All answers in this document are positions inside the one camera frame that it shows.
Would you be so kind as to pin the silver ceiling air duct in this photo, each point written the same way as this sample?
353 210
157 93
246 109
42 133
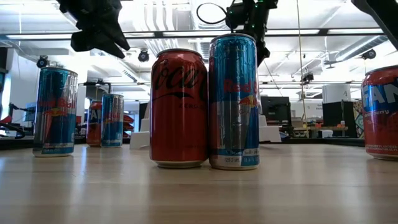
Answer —
357 49

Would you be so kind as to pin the colourful patchwork quilt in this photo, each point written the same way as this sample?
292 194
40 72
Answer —
359 121

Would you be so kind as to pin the red black background robot arm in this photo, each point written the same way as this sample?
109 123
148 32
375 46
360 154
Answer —
6 119

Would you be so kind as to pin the white three-step display shelf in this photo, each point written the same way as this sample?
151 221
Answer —
140 140

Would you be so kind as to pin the small background monitor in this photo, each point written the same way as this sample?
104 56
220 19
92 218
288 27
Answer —
31 113

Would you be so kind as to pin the black cabinet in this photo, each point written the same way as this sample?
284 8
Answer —
339 119

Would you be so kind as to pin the white column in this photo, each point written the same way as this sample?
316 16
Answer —
336 93

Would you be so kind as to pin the red Fanta strawberry can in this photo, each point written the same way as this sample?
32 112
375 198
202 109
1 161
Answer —
381 124
93 130

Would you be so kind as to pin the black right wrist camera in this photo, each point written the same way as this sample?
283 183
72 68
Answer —
236 15

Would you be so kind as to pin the red storage bins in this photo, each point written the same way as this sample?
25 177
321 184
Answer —
128 119

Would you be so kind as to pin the wooden background table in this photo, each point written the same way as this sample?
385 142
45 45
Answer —
320 127

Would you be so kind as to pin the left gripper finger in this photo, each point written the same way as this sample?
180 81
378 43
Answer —
113 32
93 43

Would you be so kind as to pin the blue silver Red Bull can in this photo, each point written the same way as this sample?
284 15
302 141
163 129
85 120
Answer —
56 118
112 124
233 124

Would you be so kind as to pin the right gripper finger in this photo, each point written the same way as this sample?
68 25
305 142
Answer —
262 49

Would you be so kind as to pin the black aluminium table frame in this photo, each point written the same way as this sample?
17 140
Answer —
18 143

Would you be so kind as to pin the black ceiling camera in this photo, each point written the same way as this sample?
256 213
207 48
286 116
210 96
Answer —
308 77
369 54
42 61
143 56

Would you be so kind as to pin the black computer monitor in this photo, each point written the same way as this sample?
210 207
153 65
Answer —
276 110

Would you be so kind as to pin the red Coca-Cola Zero can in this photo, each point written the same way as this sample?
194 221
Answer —
178 124

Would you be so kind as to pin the black overhead frame bar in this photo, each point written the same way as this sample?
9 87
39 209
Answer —
158 34

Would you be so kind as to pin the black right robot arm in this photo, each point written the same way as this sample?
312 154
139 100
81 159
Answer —
385 15

